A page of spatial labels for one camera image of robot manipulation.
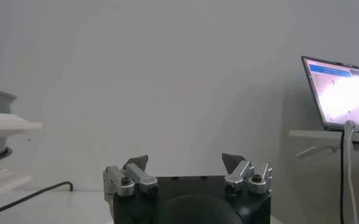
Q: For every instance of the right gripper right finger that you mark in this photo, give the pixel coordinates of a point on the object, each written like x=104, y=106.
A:
x=240, y=175

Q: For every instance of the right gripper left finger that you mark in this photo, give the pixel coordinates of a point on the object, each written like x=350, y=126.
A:
x=139, y=178

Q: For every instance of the open laptop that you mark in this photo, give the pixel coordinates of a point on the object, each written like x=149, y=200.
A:
x=337, y=97

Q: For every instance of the white electric cooker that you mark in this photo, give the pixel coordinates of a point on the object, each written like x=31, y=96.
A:
x=5, y=124

